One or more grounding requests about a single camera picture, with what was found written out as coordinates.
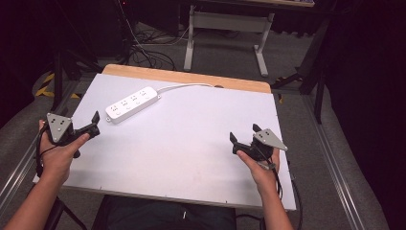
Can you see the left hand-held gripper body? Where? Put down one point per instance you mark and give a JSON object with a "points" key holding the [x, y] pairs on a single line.
{"points": [[59, 125]]}

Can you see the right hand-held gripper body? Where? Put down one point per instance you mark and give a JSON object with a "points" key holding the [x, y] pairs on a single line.
{"points": [[262, 145]]}

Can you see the person's right hand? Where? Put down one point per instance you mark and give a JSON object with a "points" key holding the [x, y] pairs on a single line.
{"points": [[264, 172]]}

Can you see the person's left hand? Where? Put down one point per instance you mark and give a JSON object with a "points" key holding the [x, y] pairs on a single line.
{"points": [[57, 159]]}

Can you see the yellow black floor tape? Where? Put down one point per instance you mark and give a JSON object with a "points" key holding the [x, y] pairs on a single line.
{"points": [[48, 87]]}

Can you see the white power strip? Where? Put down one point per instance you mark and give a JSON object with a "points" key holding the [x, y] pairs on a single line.
{"points": [[132, 103]]}

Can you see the black metal stand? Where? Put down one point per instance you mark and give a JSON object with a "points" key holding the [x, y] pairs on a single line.
{"points": [[311, 70], [59, 80]]}

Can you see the white table cover sheet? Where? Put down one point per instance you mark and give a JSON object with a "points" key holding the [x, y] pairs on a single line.
{"points": [[178, 150]]}

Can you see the black tripod legs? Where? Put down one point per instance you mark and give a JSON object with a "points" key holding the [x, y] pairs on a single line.
{"points": [[59, 214]]}

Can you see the person's dark trousers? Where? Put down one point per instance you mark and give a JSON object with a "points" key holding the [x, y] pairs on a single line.
{"points": [[166, 215]]}

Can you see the wooden desk top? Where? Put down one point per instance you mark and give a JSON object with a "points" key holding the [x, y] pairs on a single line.
{"points": [[274, 2]]}

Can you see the aluminium floor rail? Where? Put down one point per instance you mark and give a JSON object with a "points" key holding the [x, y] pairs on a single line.
{"points": [[332, 159], [19, 179]]}

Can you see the white metal desk frame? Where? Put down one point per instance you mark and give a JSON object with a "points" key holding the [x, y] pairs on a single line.
{"points": [[228, 22]]}

